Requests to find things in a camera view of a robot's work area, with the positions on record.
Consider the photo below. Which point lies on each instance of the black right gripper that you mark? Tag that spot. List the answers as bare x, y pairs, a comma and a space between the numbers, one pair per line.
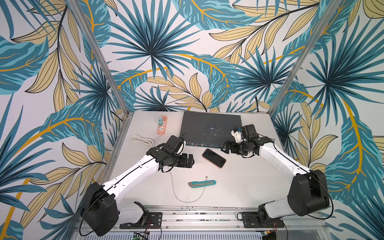
232, 147

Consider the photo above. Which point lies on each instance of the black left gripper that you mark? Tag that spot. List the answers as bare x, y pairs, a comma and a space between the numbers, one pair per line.
184, 163

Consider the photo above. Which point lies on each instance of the black phone pink case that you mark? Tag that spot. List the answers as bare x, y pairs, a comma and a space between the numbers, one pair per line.
214, 158

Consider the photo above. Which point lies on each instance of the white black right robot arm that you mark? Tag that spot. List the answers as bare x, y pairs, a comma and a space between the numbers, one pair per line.
308, 190

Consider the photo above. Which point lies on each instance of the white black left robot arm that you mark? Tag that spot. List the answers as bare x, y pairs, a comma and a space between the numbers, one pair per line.
102, 208

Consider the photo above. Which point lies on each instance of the orange power strip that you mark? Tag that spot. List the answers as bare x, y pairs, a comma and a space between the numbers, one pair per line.
161, 125

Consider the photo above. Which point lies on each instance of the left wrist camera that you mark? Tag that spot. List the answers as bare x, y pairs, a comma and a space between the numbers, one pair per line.
175, 144

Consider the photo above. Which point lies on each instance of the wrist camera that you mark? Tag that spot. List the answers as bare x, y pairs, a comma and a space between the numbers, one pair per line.
245, 133
175, 144

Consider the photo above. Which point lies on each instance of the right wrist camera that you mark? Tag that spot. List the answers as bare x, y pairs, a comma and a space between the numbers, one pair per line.
245, 133

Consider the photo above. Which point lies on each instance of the grey blue network switch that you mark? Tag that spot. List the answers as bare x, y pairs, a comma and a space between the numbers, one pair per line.
208, 129

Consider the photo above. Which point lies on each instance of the aluminium front rail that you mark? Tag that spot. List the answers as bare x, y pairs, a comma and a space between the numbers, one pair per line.
223, 219

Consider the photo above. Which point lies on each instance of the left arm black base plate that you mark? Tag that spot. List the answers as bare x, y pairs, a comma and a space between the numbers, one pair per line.
151, 220

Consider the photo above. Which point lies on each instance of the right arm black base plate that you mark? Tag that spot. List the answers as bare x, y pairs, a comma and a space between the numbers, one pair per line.
260, 221

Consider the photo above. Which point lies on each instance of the right aluminium frame post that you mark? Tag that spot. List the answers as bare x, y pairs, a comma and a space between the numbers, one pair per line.
318, 31

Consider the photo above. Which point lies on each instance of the aluminium frame post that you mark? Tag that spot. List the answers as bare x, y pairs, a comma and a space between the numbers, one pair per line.
318, 31
87, 31

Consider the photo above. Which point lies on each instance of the left aluminium frame post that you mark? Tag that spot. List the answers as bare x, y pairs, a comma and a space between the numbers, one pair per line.
87, 31

